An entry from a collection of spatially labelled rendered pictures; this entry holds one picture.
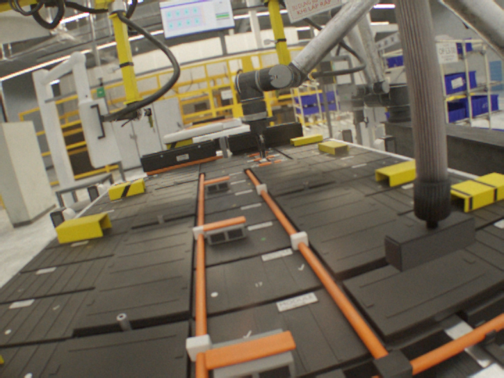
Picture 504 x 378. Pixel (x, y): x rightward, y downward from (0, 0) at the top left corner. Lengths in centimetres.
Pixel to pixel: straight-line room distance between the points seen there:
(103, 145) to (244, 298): 362
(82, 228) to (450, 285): 84
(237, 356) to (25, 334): 37
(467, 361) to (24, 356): 56
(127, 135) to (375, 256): 1025
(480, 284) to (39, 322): 65
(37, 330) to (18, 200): 655
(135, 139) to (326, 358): 1032
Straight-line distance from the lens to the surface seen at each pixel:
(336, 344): 35
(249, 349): 32
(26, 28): 172
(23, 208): 707
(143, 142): 1044
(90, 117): 397
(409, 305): 39
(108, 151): 397
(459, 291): 41
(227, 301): 44
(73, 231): 93
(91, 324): 50
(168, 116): 1027
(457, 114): 386
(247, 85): 139
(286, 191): 85
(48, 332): 55
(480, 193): 66
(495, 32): 134
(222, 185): 101
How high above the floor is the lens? 126
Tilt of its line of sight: 14 degrees down
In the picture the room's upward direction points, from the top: 11 degrees counter-clockwise
